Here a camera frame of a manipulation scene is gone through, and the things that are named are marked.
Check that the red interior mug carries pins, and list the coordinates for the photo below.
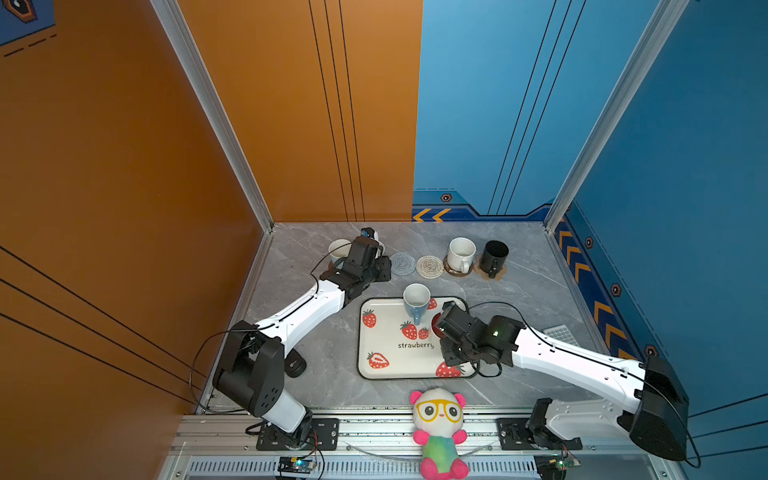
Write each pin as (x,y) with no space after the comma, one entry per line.
(435,327)

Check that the dark brown wooden coaster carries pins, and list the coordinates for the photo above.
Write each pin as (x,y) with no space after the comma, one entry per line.
(456,273)

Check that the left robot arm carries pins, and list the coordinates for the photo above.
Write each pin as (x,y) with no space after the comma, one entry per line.
(256,357)

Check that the white strawberry serving tray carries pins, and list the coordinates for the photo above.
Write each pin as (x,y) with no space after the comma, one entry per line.
(393,347)

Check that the black mug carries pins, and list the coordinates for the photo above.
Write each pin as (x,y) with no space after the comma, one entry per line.
(493,258)

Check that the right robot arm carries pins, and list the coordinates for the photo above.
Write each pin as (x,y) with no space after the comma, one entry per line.
(640,401)

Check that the right circuit board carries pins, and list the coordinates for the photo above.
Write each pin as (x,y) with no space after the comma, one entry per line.
(551,468)

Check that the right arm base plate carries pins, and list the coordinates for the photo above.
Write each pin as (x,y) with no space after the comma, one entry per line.
(514,434)

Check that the blue mug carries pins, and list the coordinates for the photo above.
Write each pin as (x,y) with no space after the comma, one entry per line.
(416,300)
(338,251)

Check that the white mug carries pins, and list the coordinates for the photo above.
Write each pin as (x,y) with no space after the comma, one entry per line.
(461,252)

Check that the grey blue rope coaster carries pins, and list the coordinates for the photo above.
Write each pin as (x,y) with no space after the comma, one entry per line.
(402,264)

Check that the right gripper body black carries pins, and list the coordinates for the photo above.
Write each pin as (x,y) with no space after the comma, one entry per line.
(457,354)

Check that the multicolour woven coaster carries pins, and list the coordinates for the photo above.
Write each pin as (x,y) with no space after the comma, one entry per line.
(429,267)

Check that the plush panda toy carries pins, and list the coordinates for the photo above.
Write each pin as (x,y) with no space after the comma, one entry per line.
(438,416)

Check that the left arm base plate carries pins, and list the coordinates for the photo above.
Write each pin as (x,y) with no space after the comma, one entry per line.
(322,433)

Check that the left green circuit board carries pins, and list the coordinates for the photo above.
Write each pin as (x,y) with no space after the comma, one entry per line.
(296,467)

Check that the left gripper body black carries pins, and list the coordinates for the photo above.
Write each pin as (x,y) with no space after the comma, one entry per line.
(379,272)

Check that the cork paw print coaster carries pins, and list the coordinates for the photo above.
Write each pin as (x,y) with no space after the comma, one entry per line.
(485,276)

